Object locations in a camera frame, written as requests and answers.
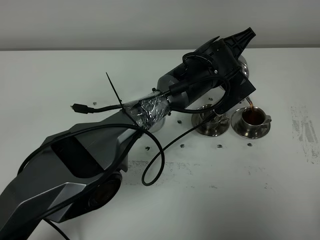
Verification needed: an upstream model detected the black cable tie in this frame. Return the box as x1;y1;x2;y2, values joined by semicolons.
105;71;166;181

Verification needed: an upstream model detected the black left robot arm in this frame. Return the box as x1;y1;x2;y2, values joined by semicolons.
0;28;256;232

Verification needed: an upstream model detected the steel teapot saucer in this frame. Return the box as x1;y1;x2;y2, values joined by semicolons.
148;117;166;133

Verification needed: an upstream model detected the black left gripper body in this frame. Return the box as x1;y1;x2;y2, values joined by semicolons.
196;38;256;115

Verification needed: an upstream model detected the right stainless steel teacup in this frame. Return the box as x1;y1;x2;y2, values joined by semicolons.
240;106;272;127

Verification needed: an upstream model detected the left stainless steel teacup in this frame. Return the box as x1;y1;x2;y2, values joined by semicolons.
199;110;230;129

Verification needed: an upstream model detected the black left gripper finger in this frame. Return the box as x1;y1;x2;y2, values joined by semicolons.
223;27;256;58

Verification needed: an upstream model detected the stainless steel teapot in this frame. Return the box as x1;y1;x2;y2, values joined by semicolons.
219;53;254;106

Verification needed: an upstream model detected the stainless steel saucer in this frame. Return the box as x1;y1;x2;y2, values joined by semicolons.
191;113;230;137
230;106;271;139

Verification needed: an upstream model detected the stainless steel teacup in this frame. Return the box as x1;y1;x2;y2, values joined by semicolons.
240;106;272;127
199;110;230;129

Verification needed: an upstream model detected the left stainless steel saucer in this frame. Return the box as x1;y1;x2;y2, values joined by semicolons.
191;113;230;137

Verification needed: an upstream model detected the right stainless steel saucer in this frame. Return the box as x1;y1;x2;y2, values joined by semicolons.
230;106;271;139

